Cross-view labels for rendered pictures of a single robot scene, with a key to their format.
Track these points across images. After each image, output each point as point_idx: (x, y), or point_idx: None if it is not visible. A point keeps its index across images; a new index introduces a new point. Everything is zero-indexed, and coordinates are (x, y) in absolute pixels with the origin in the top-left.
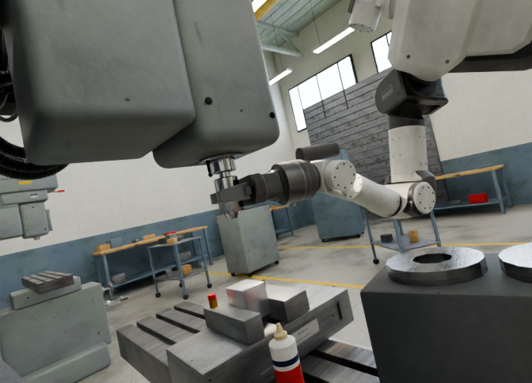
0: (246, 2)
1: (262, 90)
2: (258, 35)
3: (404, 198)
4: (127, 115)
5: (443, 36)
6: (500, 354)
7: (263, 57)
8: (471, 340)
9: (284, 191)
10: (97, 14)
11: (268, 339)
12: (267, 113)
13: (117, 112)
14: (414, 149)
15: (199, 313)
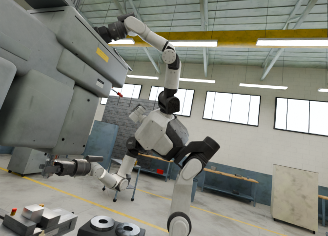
0: (95, 104)
1: (85, 136)
2: (94, 115)
3: (117, 183)
4: (30, 146)
5: (149, 140)
6: None
7: (92, 124)
8: None
9: (73, 172)
10: (40, 110)
11: (33, 235)
12: (82, 145)
13: (28, 145)
14: (129, 166)
15: None
